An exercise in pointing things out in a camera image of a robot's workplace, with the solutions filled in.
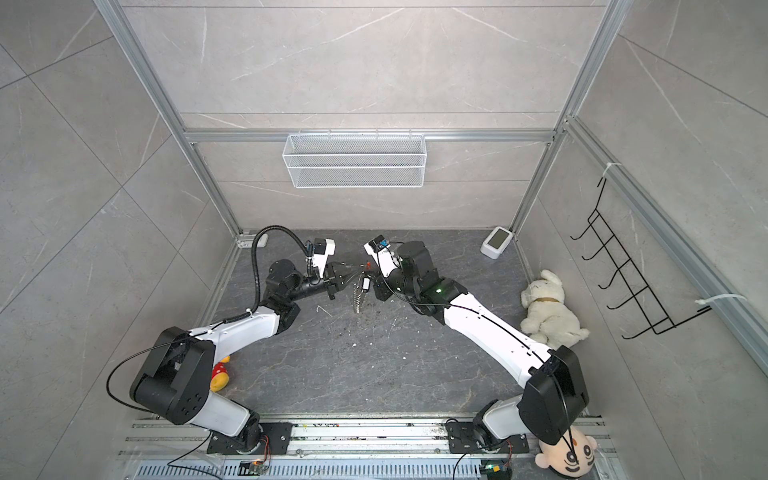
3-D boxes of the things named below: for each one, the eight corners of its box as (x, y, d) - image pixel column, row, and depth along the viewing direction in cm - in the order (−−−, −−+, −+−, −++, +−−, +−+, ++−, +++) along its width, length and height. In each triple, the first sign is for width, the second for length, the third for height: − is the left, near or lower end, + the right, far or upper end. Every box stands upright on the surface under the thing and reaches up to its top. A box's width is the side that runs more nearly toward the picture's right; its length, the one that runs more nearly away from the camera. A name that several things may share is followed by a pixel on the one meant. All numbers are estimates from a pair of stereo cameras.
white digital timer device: (476, 251, 114) (478, 246, 111) (494, 229, 121) (496, 224, 119) (494, 261, 111) (497, 256, 108) (512, 238, 118) (514, 233, 116)
